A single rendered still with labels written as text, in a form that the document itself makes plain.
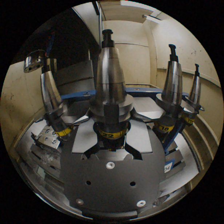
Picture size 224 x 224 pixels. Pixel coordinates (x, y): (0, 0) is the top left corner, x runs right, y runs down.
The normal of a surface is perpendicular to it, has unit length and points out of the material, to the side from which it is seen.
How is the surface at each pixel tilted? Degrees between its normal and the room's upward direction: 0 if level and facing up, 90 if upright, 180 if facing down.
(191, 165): 24
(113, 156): 0
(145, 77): 90
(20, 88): 90
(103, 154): 0
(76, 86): 90
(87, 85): 91
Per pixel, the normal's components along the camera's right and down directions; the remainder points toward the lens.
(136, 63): 0.00, 0.52
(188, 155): -0.47, -0.76
